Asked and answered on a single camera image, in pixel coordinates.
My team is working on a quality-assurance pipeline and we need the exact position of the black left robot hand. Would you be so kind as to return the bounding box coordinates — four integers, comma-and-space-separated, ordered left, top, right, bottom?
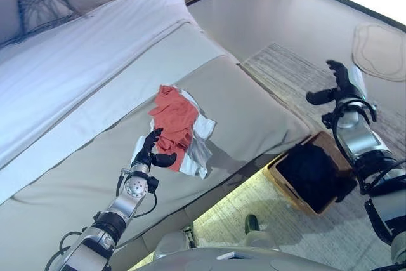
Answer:
131, 127, 178, 170

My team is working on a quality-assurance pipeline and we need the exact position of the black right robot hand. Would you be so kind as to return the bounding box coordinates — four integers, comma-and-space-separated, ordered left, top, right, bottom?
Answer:
306, 59, 367, 106

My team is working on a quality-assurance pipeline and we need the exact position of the orange garment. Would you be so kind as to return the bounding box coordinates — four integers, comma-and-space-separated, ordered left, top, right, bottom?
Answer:
148, 84, 200, 173

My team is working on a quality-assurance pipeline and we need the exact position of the white garment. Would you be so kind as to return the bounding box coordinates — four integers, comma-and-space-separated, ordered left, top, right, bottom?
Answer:
148, 85, 218, 179

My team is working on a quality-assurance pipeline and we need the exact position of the black garment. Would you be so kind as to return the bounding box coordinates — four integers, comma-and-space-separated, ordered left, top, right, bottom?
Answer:
275, 143, 358, 215

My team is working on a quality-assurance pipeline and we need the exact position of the bed with beige cover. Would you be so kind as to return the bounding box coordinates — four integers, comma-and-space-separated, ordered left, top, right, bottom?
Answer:
0, 0, 314, 271

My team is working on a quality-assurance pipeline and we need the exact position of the woven wicker basket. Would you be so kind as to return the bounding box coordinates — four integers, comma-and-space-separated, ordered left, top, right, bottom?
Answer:
263, 131, 358, 216

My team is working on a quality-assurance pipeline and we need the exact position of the beige oval rug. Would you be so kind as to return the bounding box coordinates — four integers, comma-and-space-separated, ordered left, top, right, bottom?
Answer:
351, 22, 406, 82

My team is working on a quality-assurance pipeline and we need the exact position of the grey striped area rug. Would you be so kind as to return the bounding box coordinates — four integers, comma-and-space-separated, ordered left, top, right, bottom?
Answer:
133, 41, 406, 271

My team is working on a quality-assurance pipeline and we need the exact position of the white duvet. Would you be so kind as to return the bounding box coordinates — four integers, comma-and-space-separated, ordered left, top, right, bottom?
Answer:
0, 0, 201, 171

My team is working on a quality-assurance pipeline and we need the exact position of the grey robot torso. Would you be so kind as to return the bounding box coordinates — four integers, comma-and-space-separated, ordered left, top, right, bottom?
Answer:
139, 245, 337, 271

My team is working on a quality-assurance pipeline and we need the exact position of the silver right robot leg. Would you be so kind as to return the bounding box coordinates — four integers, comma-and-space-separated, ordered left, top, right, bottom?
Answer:
244, 213, 282, 250

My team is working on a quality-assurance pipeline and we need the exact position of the patterned decorative cushion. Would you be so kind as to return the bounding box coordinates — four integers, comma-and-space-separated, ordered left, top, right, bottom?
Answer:
17, 0, 75, 36

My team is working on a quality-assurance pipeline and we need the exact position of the grey plain pillow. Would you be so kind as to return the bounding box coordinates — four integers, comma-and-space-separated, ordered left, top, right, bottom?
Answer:
0, 0, 23, 46

